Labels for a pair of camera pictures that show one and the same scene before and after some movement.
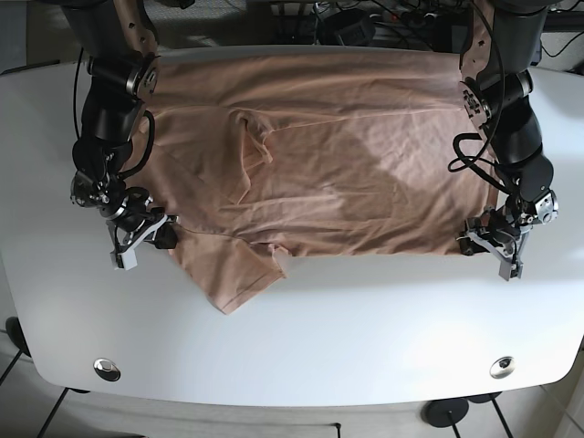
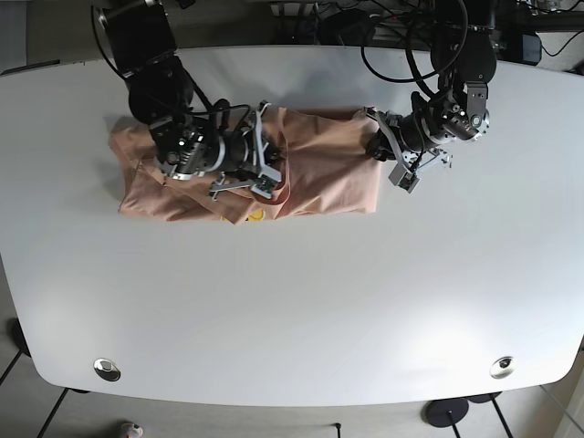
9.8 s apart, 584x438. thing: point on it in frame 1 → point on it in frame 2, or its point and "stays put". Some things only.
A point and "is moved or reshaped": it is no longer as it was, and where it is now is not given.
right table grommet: [502, 367] stays put
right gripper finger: [469, 247] → [378, 146]
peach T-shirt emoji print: [258, 156] is moved or reshaped
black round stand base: [444, 412] stays put
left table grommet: [107, 370] stays put
